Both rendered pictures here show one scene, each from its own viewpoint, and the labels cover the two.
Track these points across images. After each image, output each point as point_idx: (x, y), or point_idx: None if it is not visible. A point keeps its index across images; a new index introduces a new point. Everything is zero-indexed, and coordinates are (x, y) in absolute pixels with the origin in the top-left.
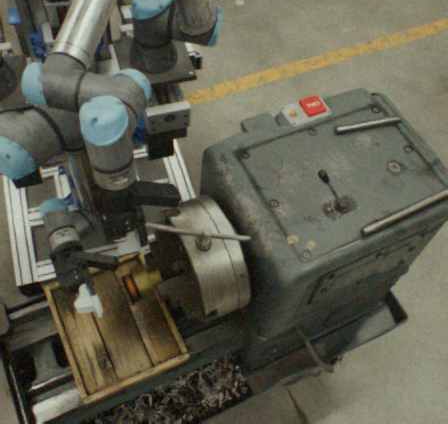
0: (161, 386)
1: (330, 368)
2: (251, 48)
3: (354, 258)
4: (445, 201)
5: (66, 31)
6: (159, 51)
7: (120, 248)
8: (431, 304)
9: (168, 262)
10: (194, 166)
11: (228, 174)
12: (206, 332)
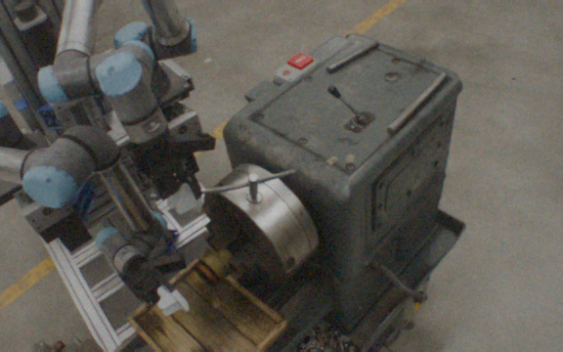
0: None
1: (419, 293)
2: (233, 89)
3: (393, 155)
4: (446, 84)
5: (64, 35)
6: (151, 75)
7: (178, 207)
8: (480, 225)
9: (230, 236)
10: None
11: (251, 137)
12: (293, 298)
